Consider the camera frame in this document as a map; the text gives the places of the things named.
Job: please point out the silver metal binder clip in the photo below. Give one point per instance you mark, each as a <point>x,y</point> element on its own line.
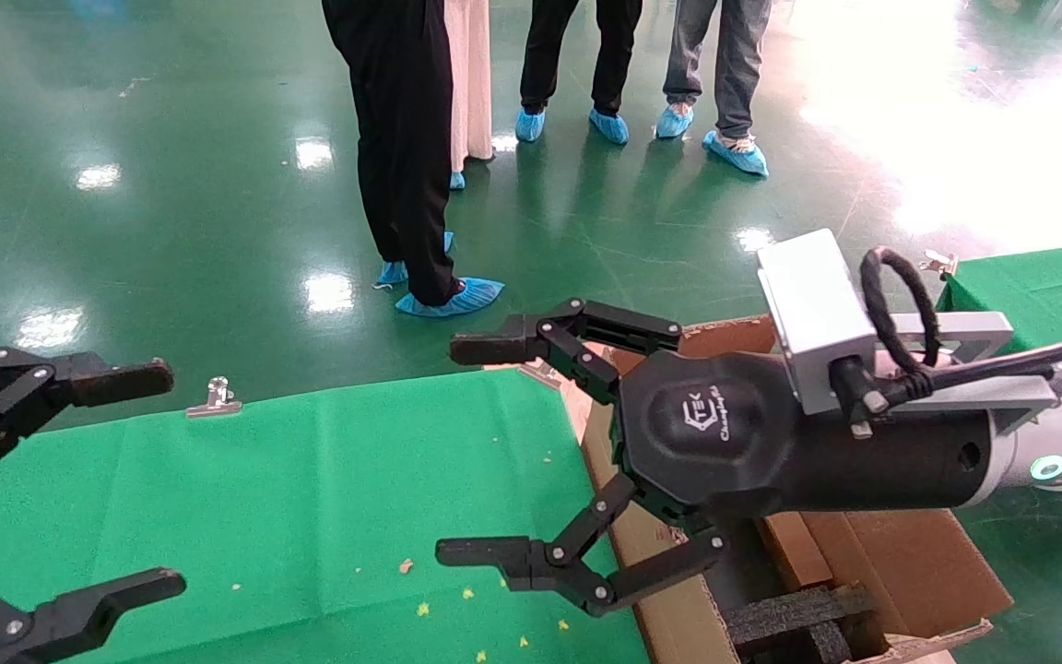
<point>216,399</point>
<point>542,374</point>
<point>941,266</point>

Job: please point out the green table cloth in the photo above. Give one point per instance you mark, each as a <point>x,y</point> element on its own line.
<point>310,498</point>
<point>1047,286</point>

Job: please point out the large open cardboard carton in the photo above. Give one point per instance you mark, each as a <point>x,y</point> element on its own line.
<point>918,563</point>

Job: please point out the person in black trousers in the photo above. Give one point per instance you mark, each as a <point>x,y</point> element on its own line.
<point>402,138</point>
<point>545,46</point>

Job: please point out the person in beige skirt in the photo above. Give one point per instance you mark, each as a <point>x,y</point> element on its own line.
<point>471,83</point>

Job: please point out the small brown cardboard box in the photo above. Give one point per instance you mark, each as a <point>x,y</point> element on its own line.
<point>798,553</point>

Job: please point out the person in grey jeans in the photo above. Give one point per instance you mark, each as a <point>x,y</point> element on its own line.
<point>738,65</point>

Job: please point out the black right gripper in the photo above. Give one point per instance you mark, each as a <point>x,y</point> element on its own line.
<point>725,443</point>

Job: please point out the black foam insert block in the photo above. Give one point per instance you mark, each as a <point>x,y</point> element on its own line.
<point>789,613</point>

